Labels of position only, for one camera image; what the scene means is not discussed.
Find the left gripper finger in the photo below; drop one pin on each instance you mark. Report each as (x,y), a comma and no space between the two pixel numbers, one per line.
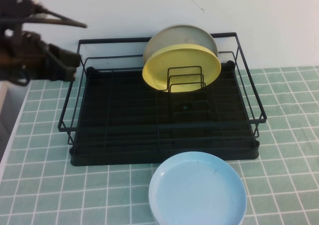
(64,74)
(67,58)

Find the green checkered tablecloth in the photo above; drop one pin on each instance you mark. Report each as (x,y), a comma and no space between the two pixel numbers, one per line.
(286,140)

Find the light blue plate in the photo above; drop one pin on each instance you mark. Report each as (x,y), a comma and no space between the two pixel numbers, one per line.
(197,192)

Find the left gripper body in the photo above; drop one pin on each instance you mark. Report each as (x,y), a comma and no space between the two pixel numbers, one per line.
(30,58)

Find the grey plate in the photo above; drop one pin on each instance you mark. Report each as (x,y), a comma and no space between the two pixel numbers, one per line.
(179,35)

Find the yellow plate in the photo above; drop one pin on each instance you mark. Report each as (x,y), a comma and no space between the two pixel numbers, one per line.
(184,60)

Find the black plastic drip tray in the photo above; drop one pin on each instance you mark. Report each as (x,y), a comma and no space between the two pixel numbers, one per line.
(129,157)

